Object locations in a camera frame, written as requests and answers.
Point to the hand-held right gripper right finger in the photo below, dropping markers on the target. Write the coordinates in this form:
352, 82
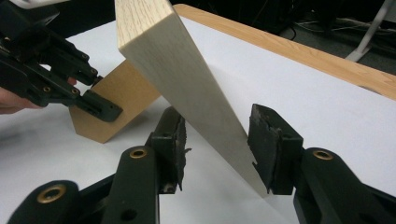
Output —
277, 155

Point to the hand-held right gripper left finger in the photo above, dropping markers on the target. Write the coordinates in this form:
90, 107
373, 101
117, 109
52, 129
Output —
168, 149

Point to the wooden picture frame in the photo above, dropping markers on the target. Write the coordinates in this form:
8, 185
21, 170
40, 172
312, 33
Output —
174, 71

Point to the white metal stand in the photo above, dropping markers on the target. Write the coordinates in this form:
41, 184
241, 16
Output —
373, 25

